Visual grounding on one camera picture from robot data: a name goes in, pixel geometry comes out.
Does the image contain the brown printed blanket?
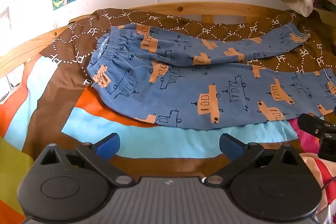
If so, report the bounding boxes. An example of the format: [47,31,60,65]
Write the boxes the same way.
[22,7,336,159]

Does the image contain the black cable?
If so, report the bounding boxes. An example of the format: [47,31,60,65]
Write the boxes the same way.
[319,178,336,194]

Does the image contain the blue pants with orange print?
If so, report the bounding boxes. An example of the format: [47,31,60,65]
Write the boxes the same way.
[87,21,336,131]

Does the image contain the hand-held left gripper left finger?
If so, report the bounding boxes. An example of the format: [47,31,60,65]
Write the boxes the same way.
[34,133,135,186]

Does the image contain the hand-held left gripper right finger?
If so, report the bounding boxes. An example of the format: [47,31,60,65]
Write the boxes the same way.
[203,133,306,187]

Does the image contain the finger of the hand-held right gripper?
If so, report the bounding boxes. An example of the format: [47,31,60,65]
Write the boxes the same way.
[298,113,336,138]

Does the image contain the wooden bed frame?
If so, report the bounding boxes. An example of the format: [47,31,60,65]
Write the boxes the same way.
[0,2,292,72]

